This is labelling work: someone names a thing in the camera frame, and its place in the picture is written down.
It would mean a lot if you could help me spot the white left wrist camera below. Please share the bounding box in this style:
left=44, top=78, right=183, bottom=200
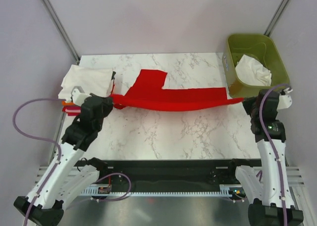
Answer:
left=71, top=86, right=91, bottom=107

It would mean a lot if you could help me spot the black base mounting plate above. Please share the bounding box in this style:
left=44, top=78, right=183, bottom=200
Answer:
left=74, top=158, right=258, bottom=194

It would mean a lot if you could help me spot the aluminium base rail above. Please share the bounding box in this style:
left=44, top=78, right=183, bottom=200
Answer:
left=32, top=165, right=305, bottom=187

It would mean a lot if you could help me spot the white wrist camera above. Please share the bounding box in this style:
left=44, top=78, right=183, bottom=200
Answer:
left=277, top=87, right=293, bottom=111
left=71, top=86, right=91, bottom=107

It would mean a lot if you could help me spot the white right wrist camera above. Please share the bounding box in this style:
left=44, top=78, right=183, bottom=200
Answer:
left=277, top=87, right=293, bottom=111

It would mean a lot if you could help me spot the white crumpled t shirt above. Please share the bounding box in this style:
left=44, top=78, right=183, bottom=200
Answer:
left=235, top=55, right=272, bottom=86

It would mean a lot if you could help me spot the right aluminium frame post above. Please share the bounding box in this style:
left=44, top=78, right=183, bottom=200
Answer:
left=264, top=0, right=291, bottom=37

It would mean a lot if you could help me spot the left aluminium frame post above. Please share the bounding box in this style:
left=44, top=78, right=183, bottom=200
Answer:
left=41, top=0, right=81, bottom=64

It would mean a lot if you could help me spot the white folded t shirt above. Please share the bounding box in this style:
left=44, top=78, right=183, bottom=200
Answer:
left=58, top=65, right=113, bottom=100

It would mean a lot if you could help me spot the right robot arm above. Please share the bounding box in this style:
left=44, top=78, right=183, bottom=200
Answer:
left=226, top=89, right=304, bottom=226

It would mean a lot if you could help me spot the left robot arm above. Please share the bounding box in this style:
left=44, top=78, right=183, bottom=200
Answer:
left=14, top=94, right=113, bottom=226

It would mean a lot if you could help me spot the white slotted cable duct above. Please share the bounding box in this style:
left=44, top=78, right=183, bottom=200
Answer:
left=79, top=184, right=243, bottom=197

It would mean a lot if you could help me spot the aluminium frame post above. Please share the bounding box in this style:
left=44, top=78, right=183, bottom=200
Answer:
left=41, top=0, right=81, bottom=64
left=264, top=0, right=291, bottom=37

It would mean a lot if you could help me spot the green plastic bin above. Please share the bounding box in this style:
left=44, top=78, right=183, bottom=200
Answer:
left=222, top=33, right=290, bottom=101

